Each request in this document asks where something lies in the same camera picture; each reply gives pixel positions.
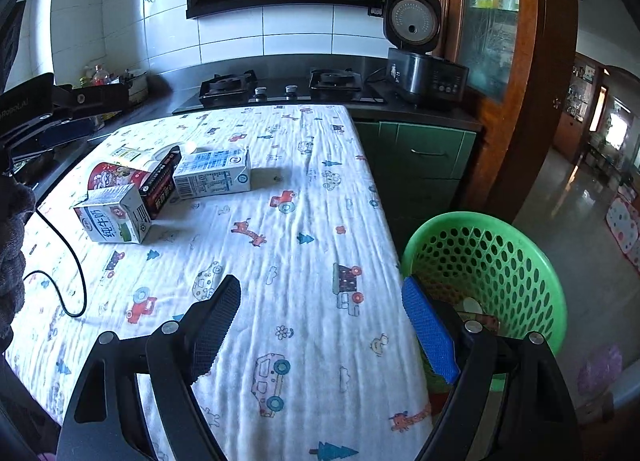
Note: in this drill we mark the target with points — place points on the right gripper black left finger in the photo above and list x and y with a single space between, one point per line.
207 324

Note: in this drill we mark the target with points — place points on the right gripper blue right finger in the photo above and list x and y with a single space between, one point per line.
431 331

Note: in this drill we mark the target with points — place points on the red instant noodle cup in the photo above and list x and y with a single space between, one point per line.
155 185

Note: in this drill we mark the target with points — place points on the blue white milk carton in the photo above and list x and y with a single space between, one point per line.
213 173

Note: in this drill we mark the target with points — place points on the green kitchen cabinet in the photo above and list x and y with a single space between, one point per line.
417 170

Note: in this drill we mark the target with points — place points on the condiment bottles group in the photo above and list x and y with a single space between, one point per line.
95 75

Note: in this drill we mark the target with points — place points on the green plastic basket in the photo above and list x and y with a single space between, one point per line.
472 266

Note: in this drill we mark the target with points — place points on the steel pot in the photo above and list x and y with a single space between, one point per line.
137 84

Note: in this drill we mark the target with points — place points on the pink plastic bag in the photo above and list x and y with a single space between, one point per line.
600 370

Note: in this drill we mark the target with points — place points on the polka dot play tent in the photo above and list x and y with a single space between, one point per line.
622 218

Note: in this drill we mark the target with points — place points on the black gas stove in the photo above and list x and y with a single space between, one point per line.
320 86

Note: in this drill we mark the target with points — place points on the black rice cooker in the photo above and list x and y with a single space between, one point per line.
413 27

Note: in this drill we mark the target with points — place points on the wooden glass door cabinet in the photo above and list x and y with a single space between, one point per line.
519 54

